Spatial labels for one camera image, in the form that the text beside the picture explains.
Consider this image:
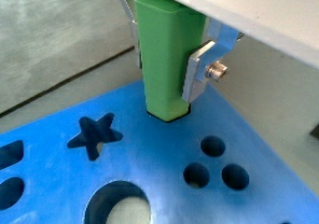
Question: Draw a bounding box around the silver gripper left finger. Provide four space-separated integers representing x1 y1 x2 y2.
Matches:
121 0 142 67

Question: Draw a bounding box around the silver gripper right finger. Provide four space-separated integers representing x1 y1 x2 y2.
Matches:
182 19 239 104

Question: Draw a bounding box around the blue foam shape board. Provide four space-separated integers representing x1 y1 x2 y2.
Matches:
0 82 319 224

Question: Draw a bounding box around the green hexagon peg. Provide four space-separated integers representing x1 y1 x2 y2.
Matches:
135 0 206 121

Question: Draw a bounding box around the black curved bracket stand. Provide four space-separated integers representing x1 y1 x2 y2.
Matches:
310 124 319 139

